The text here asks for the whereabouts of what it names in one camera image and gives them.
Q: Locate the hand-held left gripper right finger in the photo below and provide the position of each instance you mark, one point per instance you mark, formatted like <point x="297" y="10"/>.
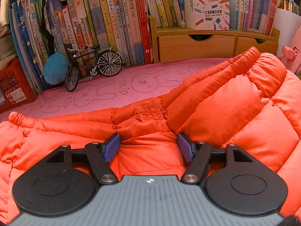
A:
<point x="185" y="147"/>

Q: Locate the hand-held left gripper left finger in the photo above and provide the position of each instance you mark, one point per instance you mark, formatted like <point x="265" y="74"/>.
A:
<point x="112" y="147"/>

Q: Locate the orange puffer jacket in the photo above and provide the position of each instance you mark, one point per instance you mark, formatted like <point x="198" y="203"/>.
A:
<point x="235" y="113"/>

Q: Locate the miniature bicycle model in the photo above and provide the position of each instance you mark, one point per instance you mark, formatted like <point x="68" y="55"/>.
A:
<point x="105" y="63"/>

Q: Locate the blue round plush ball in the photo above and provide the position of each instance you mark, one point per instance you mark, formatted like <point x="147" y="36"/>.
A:
<point x="55" y="69"/>

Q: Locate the wooden drawer shelf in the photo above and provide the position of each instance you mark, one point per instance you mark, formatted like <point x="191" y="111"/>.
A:
<point x="195" y="44"/>

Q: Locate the red plastic crate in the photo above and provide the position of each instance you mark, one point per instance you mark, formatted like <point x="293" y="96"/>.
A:
<point x="14" y="87"/>

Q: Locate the row of books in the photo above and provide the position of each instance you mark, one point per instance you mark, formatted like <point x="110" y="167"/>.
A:
<point x="105" y="21"/>

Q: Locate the white pencil-print box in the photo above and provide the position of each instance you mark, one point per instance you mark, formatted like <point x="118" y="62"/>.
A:
<point x="207" y="13"/>

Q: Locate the stack of papers and magazines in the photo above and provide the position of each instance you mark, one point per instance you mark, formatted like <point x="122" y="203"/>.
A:
<point x="6" y="49"/>

